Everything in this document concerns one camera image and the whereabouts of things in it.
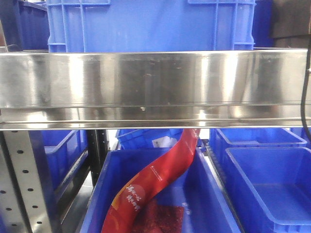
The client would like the blue bin behind centre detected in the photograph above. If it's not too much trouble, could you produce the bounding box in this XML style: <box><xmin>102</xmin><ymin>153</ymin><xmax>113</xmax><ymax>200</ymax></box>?
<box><xmin>116</xmin><ymin>128</ymin><xmax>183</xmax><ymax>150</ymax></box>

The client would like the blue bin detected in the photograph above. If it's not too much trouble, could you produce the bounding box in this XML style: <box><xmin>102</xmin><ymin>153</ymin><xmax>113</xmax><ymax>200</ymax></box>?
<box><xmin>209</xmin><ymin>128</ymin><xmax>307</xmax><ymax>165</ymax></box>
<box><xmin>116</xmin><ymin>128</ymin><xmax>183</xmax><ymax>150</ymax></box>
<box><xmin>224</xmin><ymin>148</ymin><xmax>311</xmax><ymax>233</ymax></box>
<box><xmin>41</xmin><ymin>130</ymin><xmax>88</xmax><ymax>192</ymax></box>
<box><xmin>80</xmin><ymin>148</ymin><xmax>240</xmax><ymax>233</ymax></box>

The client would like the blue bin behind right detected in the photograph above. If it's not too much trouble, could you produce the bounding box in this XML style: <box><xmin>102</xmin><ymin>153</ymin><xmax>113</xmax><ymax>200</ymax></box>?
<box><xmin>209</xmin><ymin>128</ymin><xmax>307</xmax><ymax>165</ymax></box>

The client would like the blue bin lower centre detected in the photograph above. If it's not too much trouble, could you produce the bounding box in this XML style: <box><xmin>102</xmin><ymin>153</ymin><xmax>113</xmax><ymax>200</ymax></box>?
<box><xmin>80</xmin><ymin>148</ymin><xmax>240</xmax><ymax>233</ymax></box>

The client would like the blue bin lower left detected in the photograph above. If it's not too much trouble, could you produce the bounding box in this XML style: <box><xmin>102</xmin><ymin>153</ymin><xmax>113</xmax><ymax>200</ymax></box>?
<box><xmin>41</xmin><ymin>130</ymin><xmax>88</xmax><ymax>192</ymax></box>

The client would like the blue bin lower right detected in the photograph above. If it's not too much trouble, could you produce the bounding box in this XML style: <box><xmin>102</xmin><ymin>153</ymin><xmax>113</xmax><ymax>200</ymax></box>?
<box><xmin>224</xmin><ymin>148</ymin><xmax>311</xmax><ymax>233</ymax></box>

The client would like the dark red textured sheet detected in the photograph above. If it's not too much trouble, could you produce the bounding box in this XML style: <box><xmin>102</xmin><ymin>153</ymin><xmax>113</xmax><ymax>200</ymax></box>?
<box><xmin>131</xmin><ymin>199</ymin><xmax>184</xmax><ymax>233</ymax></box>

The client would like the large blue crate on shelf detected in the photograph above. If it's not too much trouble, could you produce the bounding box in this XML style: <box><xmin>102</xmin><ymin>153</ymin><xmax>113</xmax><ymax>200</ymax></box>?
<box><xmin>46</xmin><ymin>0</ymin><xmax>256</xmax><ymax>52</ymax></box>

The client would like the stainless steel shelf rail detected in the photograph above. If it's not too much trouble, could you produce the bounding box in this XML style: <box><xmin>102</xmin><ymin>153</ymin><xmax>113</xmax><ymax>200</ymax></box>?
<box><xmin>0</xmin><ymin>49</ymin><xmax>307</xmax><ymax>131</ymax></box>

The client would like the black cable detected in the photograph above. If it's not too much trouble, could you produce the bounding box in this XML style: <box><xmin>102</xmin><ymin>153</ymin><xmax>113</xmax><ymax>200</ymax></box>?
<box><xmin>300</xmin><ymin>46</ymin><xmax>311</xmax><ymax>141</ymax></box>

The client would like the perforated steel shelf post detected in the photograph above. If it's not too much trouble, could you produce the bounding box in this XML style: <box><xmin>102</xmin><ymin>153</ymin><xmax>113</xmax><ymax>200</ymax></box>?
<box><xmin>0</xmin><ymin>131</ymin><xmax>62</xmax><ymax>233</ymax></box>

